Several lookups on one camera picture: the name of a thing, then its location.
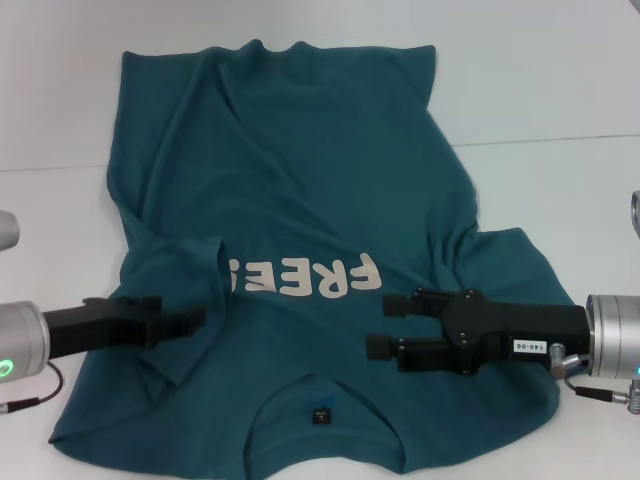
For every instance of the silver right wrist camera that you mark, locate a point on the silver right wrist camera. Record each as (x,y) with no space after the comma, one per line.
(636,212)

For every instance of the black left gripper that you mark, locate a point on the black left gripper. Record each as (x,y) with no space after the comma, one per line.
(90,327)

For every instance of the teal t-shirt with FREE print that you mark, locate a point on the teal t-shirt with FREE print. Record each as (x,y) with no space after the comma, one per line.
(300,175)

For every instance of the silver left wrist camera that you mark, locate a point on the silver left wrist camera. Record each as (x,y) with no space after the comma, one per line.
(7,230)

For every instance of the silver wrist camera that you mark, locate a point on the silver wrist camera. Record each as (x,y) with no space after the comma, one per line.
(7,230)
(636,212)

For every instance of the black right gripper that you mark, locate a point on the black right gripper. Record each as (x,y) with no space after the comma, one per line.
(535,327)

